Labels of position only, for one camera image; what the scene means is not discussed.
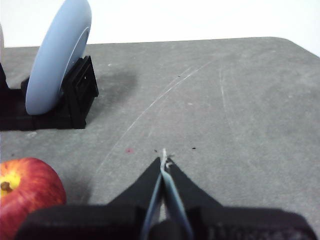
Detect red yellow apple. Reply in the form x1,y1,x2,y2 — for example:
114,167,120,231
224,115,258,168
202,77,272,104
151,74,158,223
0,157,67,240

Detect black plate rack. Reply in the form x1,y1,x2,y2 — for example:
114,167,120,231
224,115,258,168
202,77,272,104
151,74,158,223
0,55,100,131

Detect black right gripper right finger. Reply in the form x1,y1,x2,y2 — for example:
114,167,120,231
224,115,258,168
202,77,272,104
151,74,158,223
163,159,318,240

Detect blue plate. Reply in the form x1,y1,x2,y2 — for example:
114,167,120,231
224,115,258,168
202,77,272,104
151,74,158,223
25,0,93,116

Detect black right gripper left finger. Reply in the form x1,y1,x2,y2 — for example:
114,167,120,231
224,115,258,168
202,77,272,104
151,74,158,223
14,156,163,240

